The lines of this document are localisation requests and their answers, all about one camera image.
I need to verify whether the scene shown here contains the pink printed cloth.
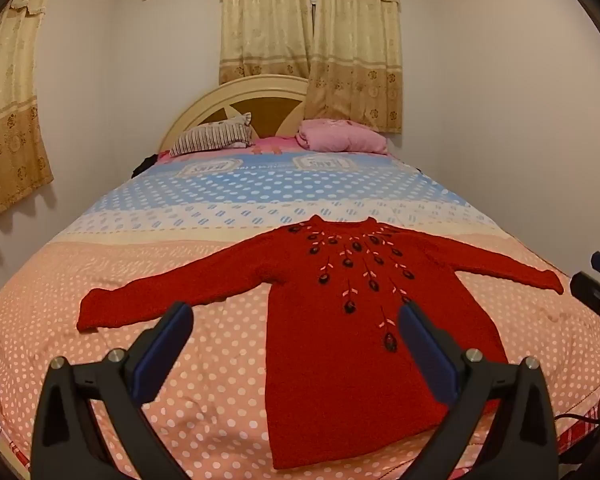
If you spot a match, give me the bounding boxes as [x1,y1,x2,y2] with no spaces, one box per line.
[252,136,301,154]

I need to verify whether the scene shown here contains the pink pillow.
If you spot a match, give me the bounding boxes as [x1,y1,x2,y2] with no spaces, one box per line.
[295,118,390,156]

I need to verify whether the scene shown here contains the cream wooden headboard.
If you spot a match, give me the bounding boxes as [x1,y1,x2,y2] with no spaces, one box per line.
[157,74,311,153]

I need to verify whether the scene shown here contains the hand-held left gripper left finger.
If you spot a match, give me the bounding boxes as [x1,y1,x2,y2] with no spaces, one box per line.
[30,301,195,480]

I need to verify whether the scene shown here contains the polka dot bedspread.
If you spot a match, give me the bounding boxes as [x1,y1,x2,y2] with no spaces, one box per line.
[0,150,600,480]

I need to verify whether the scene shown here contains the striped pillow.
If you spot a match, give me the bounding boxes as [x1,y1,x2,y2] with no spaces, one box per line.
[169,112,256,157]

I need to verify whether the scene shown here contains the red knitted sweater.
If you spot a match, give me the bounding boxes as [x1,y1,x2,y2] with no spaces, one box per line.
[76,214,566,471]

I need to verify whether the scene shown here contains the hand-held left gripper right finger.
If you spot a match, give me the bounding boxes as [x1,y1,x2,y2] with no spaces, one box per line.
[398,301,562,480]

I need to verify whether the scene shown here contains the red plaid bed sheet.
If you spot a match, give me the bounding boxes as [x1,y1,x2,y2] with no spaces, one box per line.
[555,417,600,456]

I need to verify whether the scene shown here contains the beige patterned window curtain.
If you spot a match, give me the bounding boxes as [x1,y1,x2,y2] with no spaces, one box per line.
[0,0,62,227]

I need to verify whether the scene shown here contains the dark cloth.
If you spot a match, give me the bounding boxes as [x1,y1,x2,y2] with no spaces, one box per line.
[130,154,160,179]

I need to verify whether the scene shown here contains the beige patterned curtain panel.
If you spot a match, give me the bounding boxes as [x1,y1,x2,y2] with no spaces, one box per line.
[305,0,403,134]
[219,0,315,86]

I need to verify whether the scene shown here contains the black cable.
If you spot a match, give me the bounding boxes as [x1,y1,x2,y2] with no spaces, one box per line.
[552,407,600,423]

